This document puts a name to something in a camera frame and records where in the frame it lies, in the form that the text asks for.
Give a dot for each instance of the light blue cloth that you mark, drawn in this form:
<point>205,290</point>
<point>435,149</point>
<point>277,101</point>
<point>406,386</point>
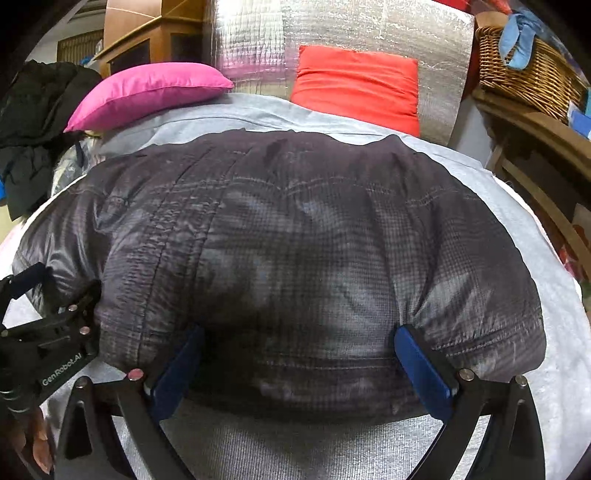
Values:
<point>512,37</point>

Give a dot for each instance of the pink pillow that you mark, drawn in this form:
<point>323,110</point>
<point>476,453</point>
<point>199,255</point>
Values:
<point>147,92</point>

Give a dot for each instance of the silver foil mat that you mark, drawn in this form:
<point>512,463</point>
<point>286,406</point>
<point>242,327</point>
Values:
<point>258,37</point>

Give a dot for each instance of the red pillow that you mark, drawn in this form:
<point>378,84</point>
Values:
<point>355,87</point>

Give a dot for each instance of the wicker basket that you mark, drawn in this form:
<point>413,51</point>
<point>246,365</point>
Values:
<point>521,78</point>

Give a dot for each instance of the pile of black clothes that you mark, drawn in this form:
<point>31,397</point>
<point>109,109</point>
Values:
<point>37,110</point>

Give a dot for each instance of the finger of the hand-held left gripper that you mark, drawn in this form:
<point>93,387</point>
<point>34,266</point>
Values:
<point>85,304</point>
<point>27,279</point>

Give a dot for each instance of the light grey blanket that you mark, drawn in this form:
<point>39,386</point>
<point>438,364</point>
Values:
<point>277,447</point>

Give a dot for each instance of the dark grey quilted jacket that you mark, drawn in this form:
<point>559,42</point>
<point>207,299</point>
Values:
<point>300,240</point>

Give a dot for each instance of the blue white box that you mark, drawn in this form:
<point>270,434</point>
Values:
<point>579,120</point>

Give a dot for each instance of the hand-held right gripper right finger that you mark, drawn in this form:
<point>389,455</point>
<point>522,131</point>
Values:
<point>425,369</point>

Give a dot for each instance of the wooden cabinet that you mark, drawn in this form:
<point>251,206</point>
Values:
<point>134,27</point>

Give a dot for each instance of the person's left hand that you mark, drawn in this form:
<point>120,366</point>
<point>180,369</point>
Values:
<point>41,443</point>

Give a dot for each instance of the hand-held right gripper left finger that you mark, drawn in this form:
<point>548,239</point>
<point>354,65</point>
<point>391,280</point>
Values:
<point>175,369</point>

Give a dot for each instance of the wooden shelf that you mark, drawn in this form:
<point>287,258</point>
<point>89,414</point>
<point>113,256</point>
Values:
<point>521,134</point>

